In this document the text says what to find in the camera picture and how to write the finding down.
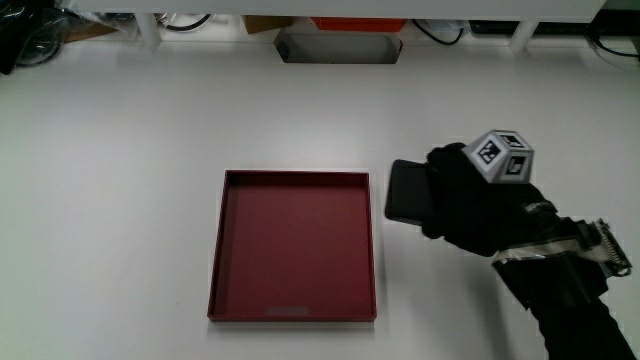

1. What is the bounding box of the person's right hand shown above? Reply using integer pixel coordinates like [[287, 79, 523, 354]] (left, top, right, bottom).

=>
[[422, 129, 560, 258]]

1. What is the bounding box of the black battery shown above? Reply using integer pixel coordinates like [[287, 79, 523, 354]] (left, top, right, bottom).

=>
[[384, 159, 437, 226]]

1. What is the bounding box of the person's right forearm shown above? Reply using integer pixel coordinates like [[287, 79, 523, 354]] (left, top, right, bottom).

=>
[[491, 215, 639, 360]]

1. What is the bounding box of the white desk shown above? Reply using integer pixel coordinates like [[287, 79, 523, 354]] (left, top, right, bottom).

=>
[[0, 14, 640, 360]]

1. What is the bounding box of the dark red square tray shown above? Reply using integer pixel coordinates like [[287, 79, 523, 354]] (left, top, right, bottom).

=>
[[207, 169, 378, 323]]

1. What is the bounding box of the black flat device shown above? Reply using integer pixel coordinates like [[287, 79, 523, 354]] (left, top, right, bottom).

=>
[[468, 9, 640, 37]]

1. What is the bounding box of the orange box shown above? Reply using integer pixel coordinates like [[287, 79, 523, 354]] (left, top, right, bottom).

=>
[[310, 17, 407, 33]]

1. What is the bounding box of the white raised shelf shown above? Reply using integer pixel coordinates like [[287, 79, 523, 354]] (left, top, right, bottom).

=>
[[74, 0, 609, 54]]

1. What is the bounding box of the brown cardboard box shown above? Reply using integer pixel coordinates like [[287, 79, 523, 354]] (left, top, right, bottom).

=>
[[241, 14, 295, 35]]

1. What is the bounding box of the clear plastic bag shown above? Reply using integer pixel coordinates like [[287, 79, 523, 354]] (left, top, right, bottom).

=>
[[12, 0, 139, 69]]

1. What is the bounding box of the black bag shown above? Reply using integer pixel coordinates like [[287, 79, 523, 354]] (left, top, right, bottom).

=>
[[0, 0, 56, 76]]

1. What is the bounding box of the black cable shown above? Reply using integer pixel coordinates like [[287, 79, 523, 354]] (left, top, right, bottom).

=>
[[585, 22, 640, 59], [155, 13, 214, 33], [411, 18, 466, 47]]

